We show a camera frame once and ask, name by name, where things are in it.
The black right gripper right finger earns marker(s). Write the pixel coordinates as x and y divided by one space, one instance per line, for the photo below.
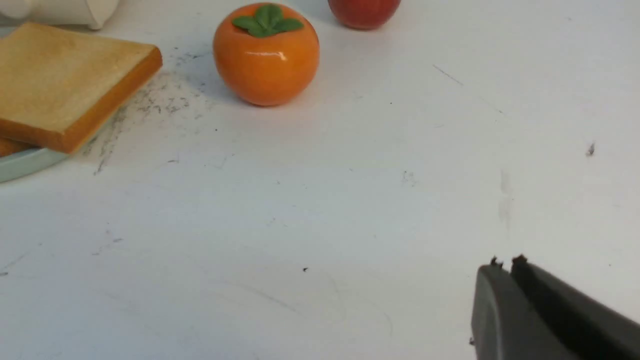
583 325

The toast slice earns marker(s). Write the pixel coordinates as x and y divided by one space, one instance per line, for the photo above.
59 87
10 147

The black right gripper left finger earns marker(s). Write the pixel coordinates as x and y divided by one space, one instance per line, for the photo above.
505 325

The light green round plate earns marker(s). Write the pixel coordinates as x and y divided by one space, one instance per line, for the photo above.
27 162

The orange persimmon with leaf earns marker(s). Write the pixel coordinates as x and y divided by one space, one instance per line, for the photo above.
266 53

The red apple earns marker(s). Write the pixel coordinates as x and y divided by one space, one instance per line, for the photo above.
363 14

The white two-slot toaster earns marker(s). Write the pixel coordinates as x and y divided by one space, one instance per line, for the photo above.
90 13

